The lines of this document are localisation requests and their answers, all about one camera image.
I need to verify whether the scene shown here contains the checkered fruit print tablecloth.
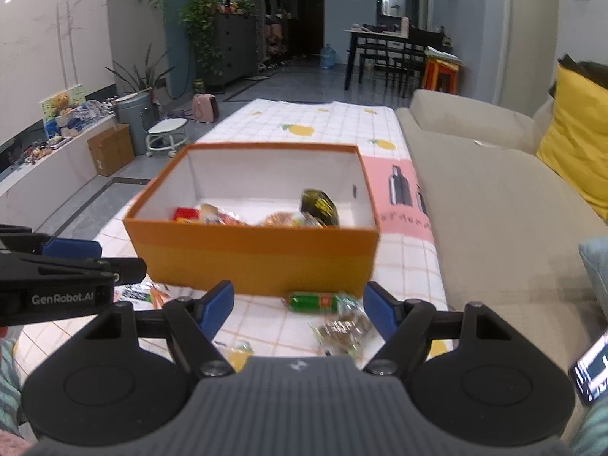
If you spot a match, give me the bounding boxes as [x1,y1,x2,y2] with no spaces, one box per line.
[16,99,450,371]

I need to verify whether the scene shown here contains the white round wheeled stool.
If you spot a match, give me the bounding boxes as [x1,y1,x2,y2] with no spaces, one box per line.
[145,118,191,158]

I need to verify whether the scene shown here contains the small pink heater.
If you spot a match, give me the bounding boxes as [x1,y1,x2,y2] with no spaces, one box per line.
[191,93,219,124]

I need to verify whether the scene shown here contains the yellow white snack packet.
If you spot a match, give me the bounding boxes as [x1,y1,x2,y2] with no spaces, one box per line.
[198,203,250,227]

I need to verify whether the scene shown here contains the white folded papers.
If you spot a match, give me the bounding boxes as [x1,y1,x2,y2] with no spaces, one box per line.
[425,46,464,63]

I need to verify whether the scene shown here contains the dark grey cabinet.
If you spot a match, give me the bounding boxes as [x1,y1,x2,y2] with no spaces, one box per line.
[204,13,260,89]

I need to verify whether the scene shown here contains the dark dining table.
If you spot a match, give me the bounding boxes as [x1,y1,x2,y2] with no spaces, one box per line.
[343,27,428,91]

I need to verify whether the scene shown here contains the orange stool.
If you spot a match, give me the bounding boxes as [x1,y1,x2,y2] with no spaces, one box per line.
[420,57,461,96]

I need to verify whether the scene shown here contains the green snack packet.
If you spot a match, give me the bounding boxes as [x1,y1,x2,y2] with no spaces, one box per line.
[284,291,364,315]

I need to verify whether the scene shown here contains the white low cabinet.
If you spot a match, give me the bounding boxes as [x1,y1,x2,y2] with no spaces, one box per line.
[0,114,117,229]

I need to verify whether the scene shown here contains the small yellow snack packet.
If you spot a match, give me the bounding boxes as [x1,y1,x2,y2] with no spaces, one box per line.
[221,339,255,372]

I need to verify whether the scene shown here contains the smartphone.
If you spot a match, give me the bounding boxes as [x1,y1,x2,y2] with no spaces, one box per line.
[568,330,608,405]

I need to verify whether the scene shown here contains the light blue cushion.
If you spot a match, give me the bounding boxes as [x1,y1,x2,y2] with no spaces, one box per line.
[578,236,608,319]

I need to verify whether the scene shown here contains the brown snack clear packet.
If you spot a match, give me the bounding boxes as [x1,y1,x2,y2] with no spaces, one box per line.
[308,312,378,358]

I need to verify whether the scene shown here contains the grey metal bucket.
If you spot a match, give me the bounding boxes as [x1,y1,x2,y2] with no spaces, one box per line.
[115,91,160,157]

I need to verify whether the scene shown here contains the teal striped clothing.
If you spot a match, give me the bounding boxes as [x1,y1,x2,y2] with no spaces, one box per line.
[570,404,608,456]

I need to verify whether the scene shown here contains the orange strip snack packet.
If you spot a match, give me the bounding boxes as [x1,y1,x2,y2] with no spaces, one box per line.
[260,211,326,229]

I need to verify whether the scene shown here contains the long leaf potted plant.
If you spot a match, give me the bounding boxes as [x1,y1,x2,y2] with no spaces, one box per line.
[105,43,176,98]

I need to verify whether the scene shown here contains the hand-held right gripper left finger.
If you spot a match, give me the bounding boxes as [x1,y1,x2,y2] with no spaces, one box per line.
[62,281,235,377]

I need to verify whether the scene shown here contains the teddy bear picture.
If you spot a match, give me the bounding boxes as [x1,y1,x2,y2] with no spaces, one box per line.
[40,84,87,141]

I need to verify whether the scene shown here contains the yellow cushion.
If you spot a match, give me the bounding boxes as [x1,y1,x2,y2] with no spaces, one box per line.
[537,65,608,219]

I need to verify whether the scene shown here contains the shoe rack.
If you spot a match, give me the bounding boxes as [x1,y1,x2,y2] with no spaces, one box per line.
[256,14,290,70]

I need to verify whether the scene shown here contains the dark cushion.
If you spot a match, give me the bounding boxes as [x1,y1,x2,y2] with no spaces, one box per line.
[548,54,608,98]

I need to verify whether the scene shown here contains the dark dining chair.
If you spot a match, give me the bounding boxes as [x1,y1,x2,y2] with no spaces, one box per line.
[394,26,431,98]
[358,24,395,81]

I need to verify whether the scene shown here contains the row of small toys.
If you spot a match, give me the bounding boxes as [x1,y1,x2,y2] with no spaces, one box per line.
[214,0,257,15]

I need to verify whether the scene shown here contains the black snack packet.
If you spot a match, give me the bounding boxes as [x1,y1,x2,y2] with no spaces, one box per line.
[299,188,341,227]

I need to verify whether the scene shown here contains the orange cardboard box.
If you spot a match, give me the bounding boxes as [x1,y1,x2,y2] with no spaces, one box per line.
[123,142,382,298]

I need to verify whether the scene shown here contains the trailing green plant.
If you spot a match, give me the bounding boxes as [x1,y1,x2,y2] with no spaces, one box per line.
[179,0,224,77]

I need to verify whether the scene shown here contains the pink fuzzy cloth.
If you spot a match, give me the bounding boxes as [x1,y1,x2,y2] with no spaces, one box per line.
[0,430,29,456]

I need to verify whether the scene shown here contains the clear plastic bag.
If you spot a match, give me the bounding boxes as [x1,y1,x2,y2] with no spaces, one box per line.
[76,100,117,122]

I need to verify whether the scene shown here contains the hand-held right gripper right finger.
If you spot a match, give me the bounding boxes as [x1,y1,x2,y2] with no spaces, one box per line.
[363,281,537,375]

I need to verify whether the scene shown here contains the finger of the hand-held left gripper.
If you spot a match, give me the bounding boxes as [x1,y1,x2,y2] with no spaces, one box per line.
[0,225,103,260]
[0,252,147,287]

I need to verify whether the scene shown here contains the brown cardboard carton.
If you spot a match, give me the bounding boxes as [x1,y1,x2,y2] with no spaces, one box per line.
[86,123,136,177]

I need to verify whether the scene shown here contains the beige sofa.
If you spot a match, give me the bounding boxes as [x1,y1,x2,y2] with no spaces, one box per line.
[395,89,608,419]

